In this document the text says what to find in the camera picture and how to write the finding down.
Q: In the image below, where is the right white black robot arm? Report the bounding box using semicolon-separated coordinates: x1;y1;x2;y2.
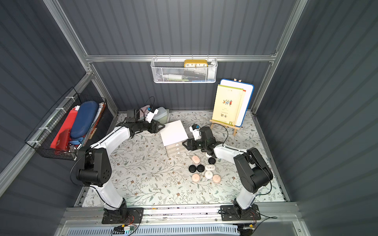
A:
182;124;273;210

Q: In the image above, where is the black earphone case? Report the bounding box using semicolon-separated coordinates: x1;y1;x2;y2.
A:
208;157;216;165
189;165;197;173
196;164;205;173

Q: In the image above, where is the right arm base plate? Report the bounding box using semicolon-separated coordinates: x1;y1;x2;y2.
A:
218;204;261;221

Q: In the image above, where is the white earphone case lower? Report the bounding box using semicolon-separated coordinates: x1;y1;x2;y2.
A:
205;171;214;180

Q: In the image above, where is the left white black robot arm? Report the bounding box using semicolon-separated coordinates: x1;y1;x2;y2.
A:
75;120;165;210

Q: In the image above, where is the pink earphone case lower right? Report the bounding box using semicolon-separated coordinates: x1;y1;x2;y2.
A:
212;175;221;183

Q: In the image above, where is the blue-framed whiteboard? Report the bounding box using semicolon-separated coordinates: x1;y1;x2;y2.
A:
220;79;255;127

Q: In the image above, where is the black earphone case left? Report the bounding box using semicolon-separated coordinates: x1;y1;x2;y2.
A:
189;165;197;173

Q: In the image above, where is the white wire wall basket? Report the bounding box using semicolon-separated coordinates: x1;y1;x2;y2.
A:
151;57;218;84

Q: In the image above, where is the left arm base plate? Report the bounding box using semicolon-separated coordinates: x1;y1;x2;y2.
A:
101;207;144;224

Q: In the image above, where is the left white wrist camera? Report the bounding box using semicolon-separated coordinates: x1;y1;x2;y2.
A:
144;108;158;123

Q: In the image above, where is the black earphone case right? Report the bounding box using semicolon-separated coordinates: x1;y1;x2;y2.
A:
208;157;216;165

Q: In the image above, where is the wooden easel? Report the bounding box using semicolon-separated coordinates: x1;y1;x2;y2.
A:
209;78;241;137

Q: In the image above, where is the white drawer cabinet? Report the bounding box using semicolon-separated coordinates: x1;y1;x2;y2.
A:
159;120;188;157

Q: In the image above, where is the pink earphone case lower left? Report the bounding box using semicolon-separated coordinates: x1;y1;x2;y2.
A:
192;174;201;183

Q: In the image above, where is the grey-blue pencil case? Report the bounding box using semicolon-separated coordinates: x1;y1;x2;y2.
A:
153;107;169;124

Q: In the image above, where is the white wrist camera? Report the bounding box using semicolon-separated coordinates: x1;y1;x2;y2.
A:
144;108;158;123
190;124;201;141

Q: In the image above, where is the yellow clock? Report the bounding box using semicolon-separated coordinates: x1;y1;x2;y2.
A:
184;59;208;68

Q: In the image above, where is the yellow booklet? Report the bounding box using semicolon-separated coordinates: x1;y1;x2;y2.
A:
212;84;247;126

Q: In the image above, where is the white earphone case open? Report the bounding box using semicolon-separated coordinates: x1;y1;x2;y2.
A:
205;164;216;171

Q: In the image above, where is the pink pencil case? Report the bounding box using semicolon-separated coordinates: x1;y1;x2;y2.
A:
139;105;150;119

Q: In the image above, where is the black earphone case middle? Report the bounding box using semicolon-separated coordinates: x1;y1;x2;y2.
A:
196;164;205;173

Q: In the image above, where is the pink earphone case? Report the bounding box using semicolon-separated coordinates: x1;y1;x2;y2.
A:
192;155;200;165
192;174;201;183
212;175;221;183

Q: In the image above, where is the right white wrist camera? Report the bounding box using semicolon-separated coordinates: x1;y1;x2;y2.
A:
190;124;201;141

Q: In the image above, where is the pink earphone case upper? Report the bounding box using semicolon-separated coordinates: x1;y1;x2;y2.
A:
192;155;200;165

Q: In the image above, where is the navy blue case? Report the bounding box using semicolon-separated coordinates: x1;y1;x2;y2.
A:
70;100;99;140

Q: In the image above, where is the red folder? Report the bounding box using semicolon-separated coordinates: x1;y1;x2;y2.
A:
50;106;80;151

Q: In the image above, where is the black wire side basket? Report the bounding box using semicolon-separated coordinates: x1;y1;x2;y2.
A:
25;89;107;160

